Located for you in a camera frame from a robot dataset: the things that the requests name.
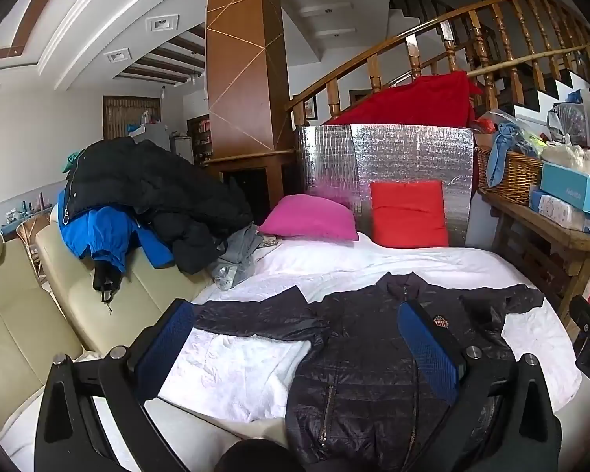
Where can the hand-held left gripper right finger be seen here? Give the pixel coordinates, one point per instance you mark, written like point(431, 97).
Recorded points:
point(430, 354)

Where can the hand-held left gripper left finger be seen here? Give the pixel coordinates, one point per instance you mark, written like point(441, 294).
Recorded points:
point(164, 349)

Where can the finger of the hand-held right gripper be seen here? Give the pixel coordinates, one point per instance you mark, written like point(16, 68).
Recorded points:
point(587, 317)

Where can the black quilted jacket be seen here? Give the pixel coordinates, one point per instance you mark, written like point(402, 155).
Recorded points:
point(364, 378)

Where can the wooden table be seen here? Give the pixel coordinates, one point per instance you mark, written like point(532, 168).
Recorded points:
point(545, 236)

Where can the white blanket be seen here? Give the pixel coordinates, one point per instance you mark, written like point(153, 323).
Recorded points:
point(373, 260)

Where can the tissue pack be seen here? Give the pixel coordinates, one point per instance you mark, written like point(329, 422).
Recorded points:
point(558, 209)

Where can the grey garment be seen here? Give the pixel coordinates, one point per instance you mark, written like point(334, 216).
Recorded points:
point(236, 255)

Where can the teal cardboard box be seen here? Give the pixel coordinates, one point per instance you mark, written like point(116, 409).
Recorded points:
point(570, 187)

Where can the blue jacket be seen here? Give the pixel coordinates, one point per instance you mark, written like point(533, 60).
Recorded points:
point(98, 231)

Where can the red pillow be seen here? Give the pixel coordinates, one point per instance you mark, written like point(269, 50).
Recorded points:
point(408, 214)

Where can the beige leather sofa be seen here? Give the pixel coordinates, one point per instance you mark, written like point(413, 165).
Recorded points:
point(10, 334)

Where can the wicker basket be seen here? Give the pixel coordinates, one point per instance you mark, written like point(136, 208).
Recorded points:
point(516, 177)

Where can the white plastic bag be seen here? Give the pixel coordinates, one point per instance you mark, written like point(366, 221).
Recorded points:
point(570, 155)

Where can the light blue cloth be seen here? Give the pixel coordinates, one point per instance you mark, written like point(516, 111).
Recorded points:
point(501, 157)

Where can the pink pillow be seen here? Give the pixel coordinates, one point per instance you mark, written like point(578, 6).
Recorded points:
point(309, 216)

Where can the cluttered small table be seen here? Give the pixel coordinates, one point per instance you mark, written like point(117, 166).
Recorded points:
point(22, 216)

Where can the clear plastic bag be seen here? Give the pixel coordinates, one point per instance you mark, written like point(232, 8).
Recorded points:
point(568, 123)

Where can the white refrigerator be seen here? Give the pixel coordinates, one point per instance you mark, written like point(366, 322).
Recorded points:
point(182, 150)

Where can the silver foil insulation board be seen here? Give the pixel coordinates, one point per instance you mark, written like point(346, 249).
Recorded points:
point(413, 152)

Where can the teal garment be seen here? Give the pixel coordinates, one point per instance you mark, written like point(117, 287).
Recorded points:
point(71, 161)

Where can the grey refrigerator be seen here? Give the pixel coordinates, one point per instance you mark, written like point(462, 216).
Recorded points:
point(155, 135)

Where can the white staircase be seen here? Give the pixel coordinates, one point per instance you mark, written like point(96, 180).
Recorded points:
point(545, 98)

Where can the bamboo curtain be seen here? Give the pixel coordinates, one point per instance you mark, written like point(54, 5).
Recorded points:
point(120, 113)

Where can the red cloth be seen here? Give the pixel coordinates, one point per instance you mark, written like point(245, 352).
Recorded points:
point(413, 101)

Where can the wooden stair railing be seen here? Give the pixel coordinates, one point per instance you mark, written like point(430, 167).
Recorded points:
point(373, 66)

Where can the wooden column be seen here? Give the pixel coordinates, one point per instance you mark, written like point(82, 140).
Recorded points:
point(236, 59)

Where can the picture frame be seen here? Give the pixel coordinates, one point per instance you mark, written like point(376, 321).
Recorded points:
point(309, 108)

